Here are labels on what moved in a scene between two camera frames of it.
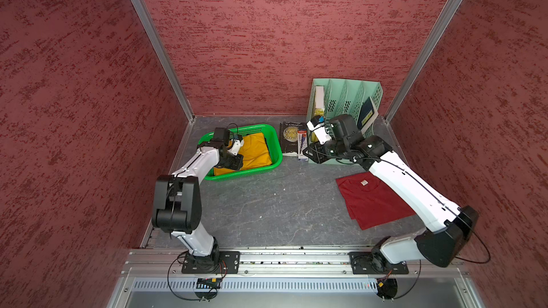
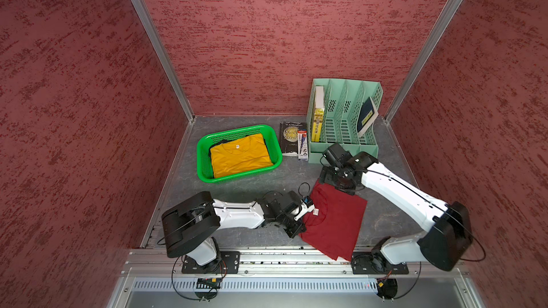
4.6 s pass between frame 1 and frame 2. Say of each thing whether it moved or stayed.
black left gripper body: moved
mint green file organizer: stayed
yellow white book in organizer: stayed
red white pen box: stayed
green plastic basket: stayed
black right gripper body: moved
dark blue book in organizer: stayed
